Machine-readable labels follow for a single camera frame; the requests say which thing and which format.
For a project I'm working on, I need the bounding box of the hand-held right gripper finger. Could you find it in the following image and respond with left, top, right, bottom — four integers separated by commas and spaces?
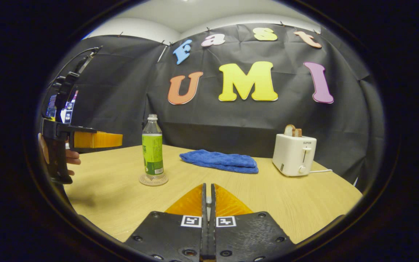
124, 183, 209, 262
209, 183, 297, 262

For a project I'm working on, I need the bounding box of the green label water bottle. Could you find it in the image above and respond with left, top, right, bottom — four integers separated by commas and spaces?
142, 114, 165, 180

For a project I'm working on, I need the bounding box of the round wooden coaster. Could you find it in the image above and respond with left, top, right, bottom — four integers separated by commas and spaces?
139, 173, 169, 187

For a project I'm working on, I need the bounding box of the computer monitor screen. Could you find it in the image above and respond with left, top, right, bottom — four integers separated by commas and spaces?
46, 91, 79, 124

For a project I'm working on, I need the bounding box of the blue folded towel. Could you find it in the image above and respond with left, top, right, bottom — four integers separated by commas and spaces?
179, 149, 259, 174

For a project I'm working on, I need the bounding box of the black backdrop cloth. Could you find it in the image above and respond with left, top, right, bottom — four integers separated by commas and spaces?
48, 23, 386, 193

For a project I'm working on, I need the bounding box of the white toaster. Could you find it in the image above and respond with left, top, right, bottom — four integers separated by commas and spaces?
272, 133, 317, 177

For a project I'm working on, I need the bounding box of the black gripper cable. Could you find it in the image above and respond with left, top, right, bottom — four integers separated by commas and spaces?
42, 45, 103, 110

